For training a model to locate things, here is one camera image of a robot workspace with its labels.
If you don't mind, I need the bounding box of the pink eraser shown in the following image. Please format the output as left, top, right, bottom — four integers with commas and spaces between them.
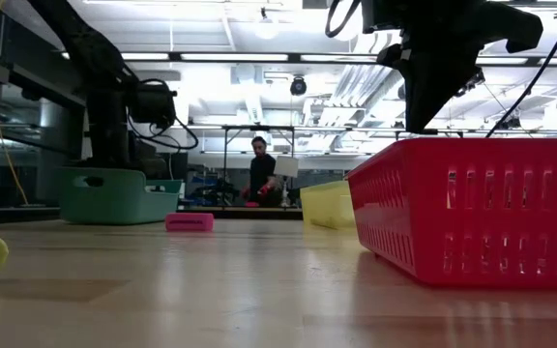
164, 212, 216, 233

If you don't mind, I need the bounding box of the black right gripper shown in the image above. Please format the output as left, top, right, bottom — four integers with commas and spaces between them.
361, 0, 545, 135

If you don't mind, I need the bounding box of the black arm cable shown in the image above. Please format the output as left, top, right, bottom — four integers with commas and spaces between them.
127, 78, 200, 151
484, 0, 557, 139

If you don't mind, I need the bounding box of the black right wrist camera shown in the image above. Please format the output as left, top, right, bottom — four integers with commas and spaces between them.
455, 66, 486, 99

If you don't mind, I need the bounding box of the green plastic bin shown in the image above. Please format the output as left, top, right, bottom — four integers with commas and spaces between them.
57, 166, 184, 226

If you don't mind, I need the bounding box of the white sign on stand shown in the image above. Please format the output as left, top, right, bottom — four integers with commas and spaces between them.
273, 155, 301, 208

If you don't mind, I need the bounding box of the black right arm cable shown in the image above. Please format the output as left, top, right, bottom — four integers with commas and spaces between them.
484, 0, 557, 139

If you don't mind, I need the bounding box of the black monitor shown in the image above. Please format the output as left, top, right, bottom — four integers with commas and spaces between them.
169, 152, 189, 181

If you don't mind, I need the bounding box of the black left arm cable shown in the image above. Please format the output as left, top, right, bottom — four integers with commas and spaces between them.
127, 78, 200, 151

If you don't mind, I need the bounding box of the red perforated plastic basket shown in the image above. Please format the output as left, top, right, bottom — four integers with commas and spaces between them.
345, 137, 557, 292

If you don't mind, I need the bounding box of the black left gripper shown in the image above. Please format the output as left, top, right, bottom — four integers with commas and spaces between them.
86, 86, 132, 170

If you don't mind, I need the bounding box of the long ceiling light strip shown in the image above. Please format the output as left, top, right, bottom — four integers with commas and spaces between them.
180, 51, 289, 62
120, 51, 171, 62

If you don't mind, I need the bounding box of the person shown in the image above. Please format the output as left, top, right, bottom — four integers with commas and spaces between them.
241, 135, 285, 209

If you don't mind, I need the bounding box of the black round ceiling camera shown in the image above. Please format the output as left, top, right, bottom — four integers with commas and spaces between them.
289, 75, 308, 97

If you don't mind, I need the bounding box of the yellow translucent plastic bin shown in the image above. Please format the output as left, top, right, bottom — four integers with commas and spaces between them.
300, 180, 357, 231

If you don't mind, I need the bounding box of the black workbench frame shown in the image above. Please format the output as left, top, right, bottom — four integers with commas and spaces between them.
176, 123, 439, 210

